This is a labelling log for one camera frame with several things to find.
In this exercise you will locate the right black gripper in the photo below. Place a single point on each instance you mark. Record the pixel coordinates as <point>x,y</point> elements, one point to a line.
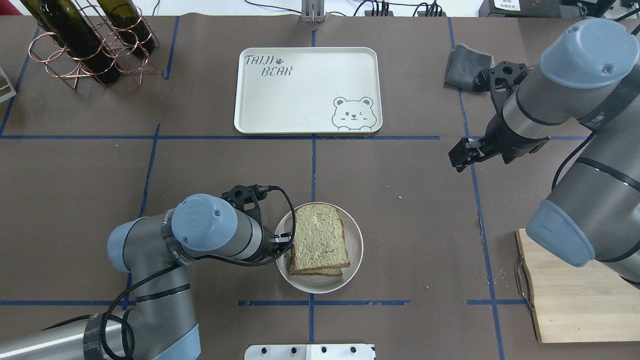
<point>495,136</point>

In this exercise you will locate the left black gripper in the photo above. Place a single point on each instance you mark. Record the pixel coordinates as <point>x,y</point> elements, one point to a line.
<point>268,246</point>

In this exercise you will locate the bread slice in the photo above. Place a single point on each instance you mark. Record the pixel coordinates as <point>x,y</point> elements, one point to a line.
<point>319,238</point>
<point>327,272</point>

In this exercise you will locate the white round plate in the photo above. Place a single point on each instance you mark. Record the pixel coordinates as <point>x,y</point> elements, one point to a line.
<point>320,284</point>

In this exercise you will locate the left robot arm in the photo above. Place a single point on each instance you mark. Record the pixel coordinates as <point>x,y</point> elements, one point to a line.
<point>154,319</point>

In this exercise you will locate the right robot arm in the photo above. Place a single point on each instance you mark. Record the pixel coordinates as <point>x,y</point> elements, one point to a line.
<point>589,74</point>

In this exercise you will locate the cream bear tray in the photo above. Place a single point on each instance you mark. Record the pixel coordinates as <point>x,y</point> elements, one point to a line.
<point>305,90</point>

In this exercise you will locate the grey folded cloth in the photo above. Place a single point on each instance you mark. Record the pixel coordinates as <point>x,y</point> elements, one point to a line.
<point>463,66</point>

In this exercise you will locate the black computer box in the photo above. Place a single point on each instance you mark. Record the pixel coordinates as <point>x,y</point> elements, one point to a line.
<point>519,9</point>

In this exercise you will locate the wooden cutting board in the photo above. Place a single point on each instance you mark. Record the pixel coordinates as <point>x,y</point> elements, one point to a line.
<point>575,305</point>

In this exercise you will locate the dark wine bottle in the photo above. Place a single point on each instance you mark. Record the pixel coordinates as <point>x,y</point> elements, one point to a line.
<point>133,31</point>
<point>71,29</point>

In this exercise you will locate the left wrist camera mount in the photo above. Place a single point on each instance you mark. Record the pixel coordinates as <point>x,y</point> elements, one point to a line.
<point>246,199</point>

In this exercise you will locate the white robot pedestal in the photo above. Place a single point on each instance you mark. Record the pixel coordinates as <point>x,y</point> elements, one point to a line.
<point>331,351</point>

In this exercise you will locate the aluminium frame post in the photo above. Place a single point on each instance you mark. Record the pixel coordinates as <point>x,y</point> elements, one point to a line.
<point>313,11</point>

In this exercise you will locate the copper wire bottle rack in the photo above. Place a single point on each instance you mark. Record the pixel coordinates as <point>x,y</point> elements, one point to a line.
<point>45,50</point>

